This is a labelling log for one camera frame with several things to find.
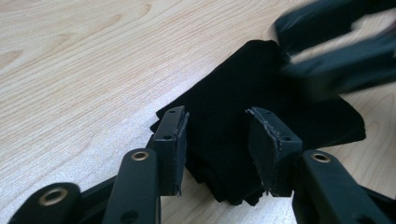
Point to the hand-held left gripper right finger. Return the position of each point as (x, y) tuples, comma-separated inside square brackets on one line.
[(274, 152)]

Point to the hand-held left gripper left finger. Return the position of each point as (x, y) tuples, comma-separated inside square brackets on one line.
[(169, 149)]

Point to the long black sock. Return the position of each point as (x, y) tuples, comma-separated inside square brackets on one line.
[(233, 93)]

